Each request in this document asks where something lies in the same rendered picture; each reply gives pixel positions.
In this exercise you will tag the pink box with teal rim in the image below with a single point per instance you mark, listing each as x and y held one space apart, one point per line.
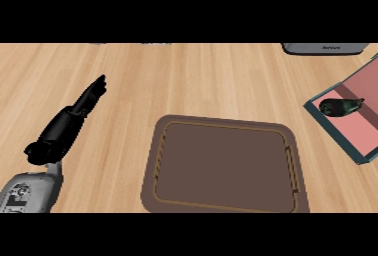
354 123

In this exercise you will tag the brown tray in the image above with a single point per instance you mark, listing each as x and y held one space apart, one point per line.
223 165

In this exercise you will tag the dark green eggplant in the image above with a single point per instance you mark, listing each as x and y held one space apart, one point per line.
339 106

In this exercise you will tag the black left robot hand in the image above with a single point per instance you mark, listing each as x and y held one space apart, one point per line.
60 128

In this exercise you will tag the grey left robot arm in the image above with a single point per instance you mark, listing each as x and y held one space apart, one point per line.
29 193

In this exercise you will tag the grey appliance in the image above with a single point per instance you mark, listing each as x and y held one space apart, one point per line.
323 48

